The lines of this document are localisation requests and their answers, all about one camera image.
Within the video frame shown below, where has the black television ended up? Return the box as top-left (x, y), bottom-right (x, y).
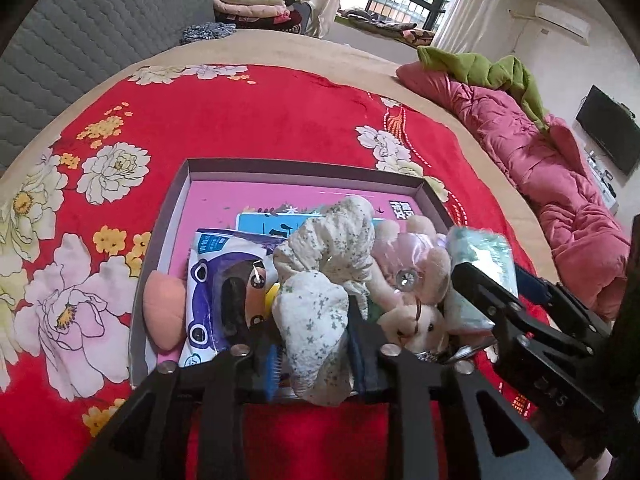
top-left (575, 85), bottom-right (640, 177)

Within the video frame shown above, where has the pink makeup sponge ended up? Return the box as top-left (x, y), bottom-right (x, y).
top-left (142, 272), bottom-right (188, 361)

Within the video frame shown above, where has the pink folded blanket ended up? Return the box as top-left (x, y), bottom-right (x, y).
top-left (215, 2), bottom-right (291, 22)

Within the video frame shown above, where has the grey quilted headboard cover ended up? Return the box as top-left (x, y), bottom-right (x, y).
top-left (0, 0), bottom-right (221, 176)

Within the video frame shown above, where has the grey cardboard box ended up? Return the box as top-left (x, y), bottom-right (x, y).
top-left (129, 157), bottom-right (458, 401)

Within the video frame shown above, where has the green tissue pack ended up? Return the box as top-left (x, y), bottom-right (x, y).
top-left (442, 225), bottom-right (518, 333)

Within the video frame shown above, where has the white air conditioner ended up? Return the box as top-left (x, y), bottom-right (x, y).
top-left (534, 2), bottom-right (591, 40)

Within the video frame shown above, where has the patterned windowsill blanket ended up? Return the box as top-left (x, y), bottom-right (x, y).
top-left (337, 9), bottom-right (436, 47)

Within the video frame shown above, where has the beige bed sheet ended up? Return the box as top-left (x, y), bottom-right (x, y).
top-left (0, 27), bottom-right (556, 281)

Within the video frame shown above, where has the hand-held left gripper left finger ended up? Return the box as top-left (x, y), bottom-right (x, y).
top-left (65, 327), bottom-right (283, 480)

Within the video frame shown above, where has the white floral scrunchie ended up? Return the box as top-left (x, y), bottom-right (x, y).
top-left (270, 196), bottom-right (377, 408)

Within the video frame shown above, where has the cream plush toy pink dress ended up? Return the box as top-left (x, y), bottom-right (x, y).
top-left (370, 215), bottom-right (453, 361)

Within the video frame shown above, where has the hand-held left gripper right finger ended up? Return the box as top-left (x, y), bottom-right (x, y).
top-left (347, 297), bottom-right (571, 480)

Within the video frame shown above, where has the white television cabinet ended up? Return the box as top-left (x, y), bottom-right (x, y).
top-left (585, 150), bottom-right (620, 211)

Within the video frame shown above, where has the yellow cartoon wipes pack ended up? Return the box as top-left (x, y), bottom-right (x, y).
top-left (220, 260), bottom-right (283, 343)

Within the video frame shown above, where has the dark red patterned cloth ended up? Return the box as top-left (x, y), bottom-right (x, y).
top-left (235, 10), bottom-right (306, 36)

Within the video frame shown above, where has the pink quilt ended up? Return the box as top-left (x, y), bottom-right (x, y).
top-left (396, 62), bottom-right (633, 321)

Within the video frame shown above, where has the pink book with blue label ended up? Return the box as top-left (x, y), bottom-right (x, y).
top-left (150, 172), bottom-right (426, 361)

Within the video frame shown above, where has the red floral blanket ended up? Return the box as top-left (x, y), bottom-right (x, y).
top-left (0, 62), bottom-right (551, 480)

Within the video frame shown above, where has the blue patterned cloth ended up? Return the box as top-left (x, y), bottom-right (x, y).
top-left (180, 22), bottom-right (237, 45)

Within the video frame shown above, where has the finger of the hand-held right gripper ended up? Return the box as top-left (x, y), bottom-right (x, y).
top-left (451, 261), bottom-right (532, 332)
top-left (515, 265), bottom-right (612, 337)

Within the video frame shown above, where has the green blanket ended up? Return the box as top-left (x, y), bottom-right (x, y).
top-left (416, 46), bottom-right (551, 133)

